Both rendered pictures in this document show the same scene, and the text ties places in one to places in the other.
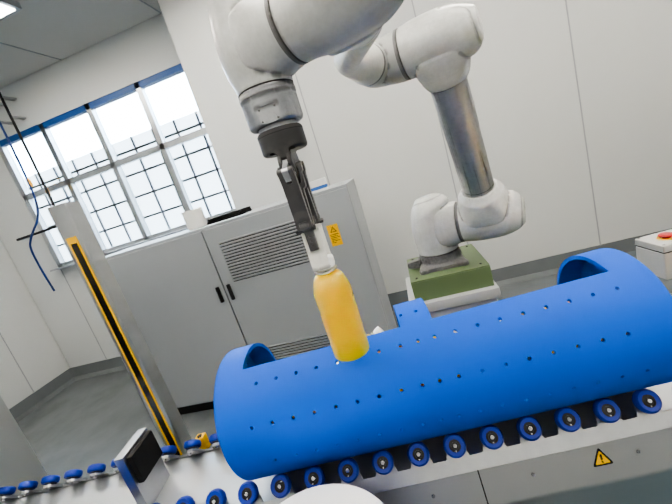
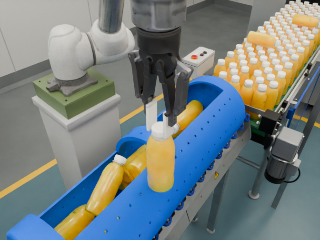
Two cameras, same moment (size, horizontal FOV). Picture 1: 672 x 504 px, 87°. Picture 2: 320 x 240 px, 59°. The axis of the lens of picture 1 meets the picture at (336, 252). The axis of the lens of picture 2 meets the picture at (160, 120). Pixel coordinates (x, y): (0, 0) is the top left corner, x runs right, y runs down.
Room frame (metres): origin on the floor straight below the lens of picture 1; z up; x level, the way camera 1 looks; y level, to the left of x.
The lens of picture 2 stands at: (0.36, 0.42, 1.81)
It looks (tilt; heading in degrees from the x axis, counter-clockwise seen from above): 39 degrees down; 300
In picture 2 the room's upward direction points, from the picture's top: straight up
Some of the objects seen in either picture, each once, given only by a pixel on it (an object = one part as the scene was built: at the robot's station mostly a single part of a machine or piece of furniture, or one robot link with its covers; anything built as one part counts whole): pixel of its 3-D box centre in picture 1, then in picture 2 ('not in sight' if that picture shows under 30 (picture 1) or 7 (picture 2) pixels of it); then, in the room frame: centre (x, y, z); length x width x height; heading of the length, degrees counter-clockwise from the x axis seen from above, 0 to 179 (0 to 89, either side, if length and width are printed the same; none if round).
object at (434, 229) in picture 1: (434, 222); (68, 50); (1.33, -0.40, 1.25); 0.18 x 0.16 x 0.22; 58
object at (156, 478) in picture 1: (146, 467); not in sight; (0.78, 0.61, 1.00); 0.10 x 0.04 x 0.15; 174
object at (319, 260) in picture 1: (315, 249); (168, 123); (0.57, 0.03, 1.44); 0.03 x 0.01 x 0.07; 83
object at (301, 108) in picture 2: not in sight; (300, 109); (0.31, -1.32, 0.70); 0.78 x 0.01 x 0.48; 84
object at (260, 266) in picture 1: (249, 306); not in sight; (2.75, 0.80, 0.72); 2.15 x 0.54 x 1.45; 78
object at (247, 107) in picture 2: not in sight; (233, 102); (0.63, -0.79, 0.96); 0.40 x 0.01 x 0.03; 174
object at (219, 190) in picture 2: not in sight; (216, 203); (0.58, -0.64, 0.31); 0.06 x 0.06 x 0.63; 84
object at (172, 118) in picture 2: (309, 236); (175, 116); (0.56, 0.03, 1.47); 0.03 x 0.01 x 0.05; 173
